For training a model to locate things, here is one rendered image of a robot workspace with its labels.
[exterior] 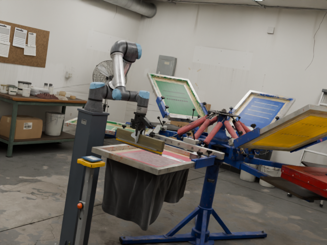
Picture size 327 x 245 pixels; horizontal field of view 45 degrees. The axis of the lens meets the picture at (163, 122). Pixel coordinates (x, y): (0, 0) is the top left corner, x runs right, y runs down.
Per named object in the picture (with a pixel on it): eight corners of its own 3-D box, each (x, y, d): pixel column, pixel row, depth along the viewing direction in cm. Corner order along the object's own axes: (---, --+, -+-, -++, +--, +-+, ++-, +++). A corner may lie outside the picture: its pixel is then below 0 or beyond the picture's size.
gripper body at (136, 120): (136, 128, 282) (138, 111, 281) (145, 130, 278) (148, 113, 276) (129, 128, 276) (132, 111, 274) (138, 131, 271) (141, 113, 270)
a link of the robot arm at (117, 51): (111, 34, 284) (118, 95, 267) (125, 37, 290) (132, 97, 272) (105, 43, 293) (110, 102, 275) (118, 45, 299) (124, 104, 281)
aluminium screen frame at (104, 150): (157, 175, 250) (158, 169, 249) (91, 151, 281) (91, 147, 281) (212, 163, 316) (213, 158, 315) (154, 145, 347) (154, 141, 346)
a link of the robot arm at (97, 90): (85, 96, 316) (88, 79, 314) (101, 98, 323) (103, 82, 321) (90, 98, 306) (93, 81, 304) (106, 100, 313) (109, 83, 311)
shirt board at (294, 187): (342, 208, 279) (345, 198, 278) (300, 209, 260) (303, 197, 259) (231, 158, 396) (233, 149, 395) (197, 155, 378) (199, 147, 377)
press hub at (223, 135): (207, 253, 372) (234, 112, 355) (172, 237, 393) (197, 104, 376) (224, 241, 404) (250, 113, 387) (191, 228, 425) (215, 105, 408)
